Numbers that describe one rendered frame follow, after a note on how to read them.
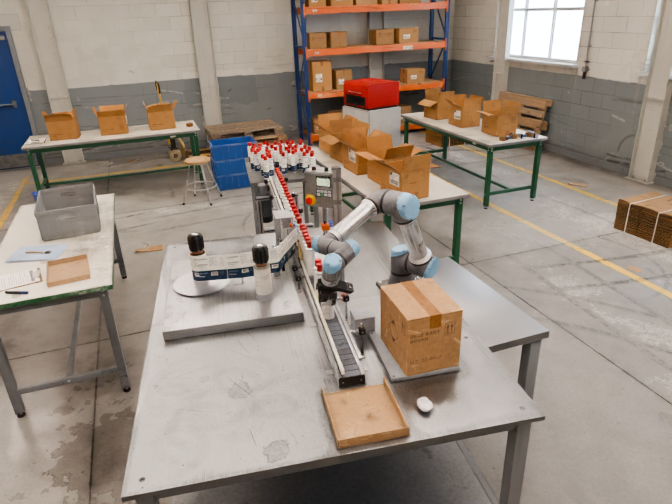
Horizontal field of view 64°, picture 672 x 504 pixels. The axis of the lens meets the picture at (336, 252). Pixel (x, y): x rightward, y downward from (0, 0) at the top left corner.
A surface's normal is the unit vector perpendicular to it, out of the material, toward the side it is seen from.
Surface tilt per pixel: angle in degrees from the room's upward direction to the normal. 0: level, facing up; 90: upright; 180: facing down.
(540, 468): 0
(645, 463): 0
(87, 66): 90
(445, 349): 90
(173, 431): 0
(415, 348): 90
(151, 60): 90
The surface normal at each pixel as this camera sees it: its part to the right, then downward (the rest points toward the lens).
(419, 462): -0.04, -0.91
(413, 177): 0.44, 0.38
